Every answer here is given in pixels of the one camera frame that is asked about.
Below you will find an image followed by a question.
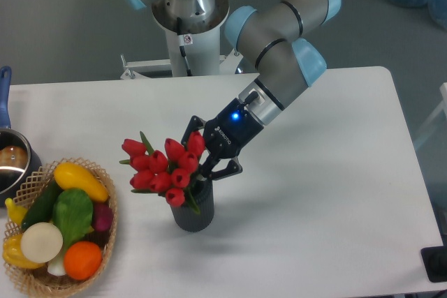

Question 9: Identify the green lettuce leaf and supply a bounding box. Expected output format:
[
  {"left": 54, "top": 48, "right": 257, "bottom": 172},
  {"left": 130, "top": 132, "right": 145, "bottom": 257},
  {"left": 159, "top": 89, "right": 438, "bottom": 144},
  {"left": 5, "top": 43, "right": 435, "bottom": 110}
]
[{"left": 52, "top": 188, "right": 94, "bottom": 252}]

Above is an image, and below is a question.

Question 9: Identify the white table leg frame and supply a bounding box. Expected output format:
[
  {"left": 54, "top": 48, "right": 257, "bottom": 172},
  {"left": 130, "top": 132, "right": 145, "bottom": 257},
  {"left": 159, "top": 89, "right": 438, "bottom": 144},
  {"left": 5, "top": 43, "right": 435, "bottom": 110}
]
[{"left": 413, "top": 82, "right": 446, "bottom": 151}]

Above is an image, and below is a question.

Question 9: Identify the orange fruit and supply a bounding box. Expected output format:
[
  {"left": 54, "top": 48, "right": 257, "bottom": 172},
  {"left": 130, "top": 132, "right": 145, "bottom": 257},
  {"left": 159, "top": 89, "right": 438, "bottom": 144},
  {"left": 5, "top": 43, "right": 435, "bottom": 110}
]
[{"left": 64, "top": 241, "right": 102, "bottom": 281}]

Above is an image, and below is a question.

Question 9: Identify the black device at table edge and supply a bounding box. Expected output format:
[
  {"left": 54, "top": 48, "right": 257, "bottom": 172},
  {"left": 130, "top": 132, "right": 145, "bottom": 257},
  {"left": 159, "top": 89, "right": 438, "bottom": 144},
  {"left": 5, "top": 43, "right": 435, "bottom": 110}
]
[{"left": 420, "top": 246, "right": 446, "bottom": 283}]

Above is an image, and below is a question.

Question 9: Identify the green cucumber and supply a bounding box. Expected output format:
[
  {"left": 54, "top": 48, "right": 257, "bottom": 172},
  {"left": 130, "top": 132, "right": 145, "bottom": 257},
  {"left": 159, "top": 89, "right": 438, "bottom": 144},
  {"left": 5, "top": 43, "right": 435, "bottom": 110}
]
[{"left": 21, "top": 180, "right": 62, "bottom": 231}]

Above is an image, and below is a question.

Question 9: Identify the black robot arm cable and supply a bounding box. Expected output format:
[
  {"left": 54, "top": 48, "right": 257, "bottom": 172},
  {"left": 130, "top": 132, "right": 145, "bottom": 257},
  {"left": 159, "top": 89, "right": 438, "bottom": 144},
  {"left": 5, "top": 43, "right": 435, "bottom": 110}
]
[{"left": 176, "top": 17, "right": 193, "bottom": 77}]

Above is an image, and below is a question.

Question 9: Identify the woven wicker basket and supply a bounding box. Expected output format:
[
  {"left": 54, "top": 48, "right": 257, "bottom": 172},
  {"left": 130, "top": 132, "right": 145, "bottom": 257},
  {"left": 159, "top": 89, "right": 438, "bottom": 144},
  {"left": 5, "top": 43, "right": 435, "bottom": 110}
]
[{"left": 1, "top": 158, "right": 118, "bottom": 297}]

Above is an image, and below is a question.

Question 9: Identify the yellow squash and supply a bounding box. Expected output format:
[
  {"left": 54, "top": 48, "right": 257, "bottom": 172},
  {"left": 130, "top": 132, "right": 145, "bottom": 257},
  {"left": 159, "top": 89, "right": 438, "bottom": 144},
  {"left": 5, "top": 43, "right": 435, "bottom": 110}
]
[{"left": 53, "top": 162, "right": 109, "bottom": 202}]

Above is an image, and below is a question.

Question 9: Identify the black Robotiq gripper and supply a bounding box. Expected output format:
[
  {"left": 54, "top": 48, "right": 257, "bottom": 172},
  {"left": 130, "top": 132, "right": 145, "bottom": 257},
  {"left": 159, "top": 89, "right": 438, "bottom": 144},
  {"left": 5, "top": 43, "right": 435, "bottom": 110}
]
[{"left": 180, "top": 98, "right": 263, "bottom": 181}]

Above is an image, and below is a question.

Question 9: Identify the dark grey ribbed vase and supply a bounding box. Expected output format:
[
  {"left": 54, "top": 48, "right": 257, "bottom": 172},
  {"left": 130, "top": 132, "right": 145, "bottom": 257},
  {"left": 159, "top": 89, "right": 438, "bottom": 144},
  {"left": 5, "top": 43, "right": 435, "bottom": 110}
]
[{"left": 171, "top": 179, "right": 214, "bottom": 232}]

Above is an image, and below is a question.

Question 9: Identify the white round onion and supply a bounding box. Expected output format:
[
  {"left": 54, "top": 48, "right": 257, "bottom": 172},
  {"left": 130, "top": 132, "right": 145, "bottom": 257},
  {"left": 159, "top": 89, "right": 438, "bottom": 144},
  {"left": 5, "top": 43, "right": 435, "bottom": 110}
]
[{"left": 20, "top": 222, "right": 63, "bottom": 263}]

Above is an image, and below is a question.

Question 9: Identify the purple red onion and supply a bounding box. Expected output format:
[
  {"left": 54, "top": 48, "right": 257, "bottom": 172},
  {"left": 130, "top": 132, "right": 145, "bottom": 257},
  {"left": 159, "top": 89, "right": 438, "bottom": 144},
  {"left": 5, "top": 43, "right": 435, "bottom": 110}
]
[{"left": 91, "top": 203, "right": 114, "bottom": 232}]

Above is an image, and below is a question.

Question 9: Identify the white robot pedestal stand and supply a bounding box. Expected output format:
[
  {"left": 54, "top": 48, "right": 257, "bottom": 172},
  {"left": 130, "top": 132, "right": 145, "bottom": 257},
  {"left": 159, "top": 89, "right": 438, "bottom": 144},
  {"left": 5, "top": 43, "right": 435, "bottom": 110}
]
[{"left": 120, "top": 27, "right": 256, "bottom": 80}]

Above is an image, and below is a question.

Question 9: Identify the red tulip bouquet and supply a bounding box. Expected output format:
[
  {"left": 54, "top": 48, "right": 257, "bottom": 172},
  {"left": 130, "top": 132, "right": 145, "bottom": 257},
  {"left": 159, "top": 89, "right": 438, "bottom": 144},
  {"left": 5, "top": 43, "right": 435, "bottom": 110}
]
[{"left": 120, "top": 131, "right": 205, "bottom": 214}]

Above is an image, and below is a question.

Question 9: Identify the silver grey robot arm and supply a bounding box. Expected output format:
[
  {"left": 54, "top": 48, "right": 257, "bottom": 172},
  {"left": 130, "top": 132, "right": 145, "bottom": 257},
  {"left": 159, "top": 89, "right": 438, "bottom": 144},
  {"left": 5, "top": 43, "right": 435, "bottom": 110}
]
[{"left": 127, "top": 0, "right": 341, "bottom": 180}]

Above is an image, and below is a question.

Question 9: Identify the blue handled saucepan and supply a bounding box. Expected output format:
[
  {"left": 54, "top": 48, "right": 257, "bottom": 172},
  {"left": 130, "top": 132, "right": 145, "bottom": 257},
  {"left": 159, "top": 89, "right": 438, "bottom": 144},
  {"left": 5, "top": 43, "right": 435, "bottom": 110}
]
[{"left": 1, "top": 66, "right": 41, "bottom": 208}]

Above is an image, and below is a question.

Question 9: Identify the yellow bell pepper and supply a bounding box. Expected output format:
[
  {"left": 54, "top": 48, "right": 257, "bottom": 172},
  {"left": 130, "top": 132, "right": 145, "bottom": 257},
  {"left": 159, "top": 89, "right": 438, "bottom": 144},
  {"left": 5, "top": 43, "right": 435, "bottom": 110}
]
[{"left": 3, "top": 234, "right": 45, "bottom": 269}]

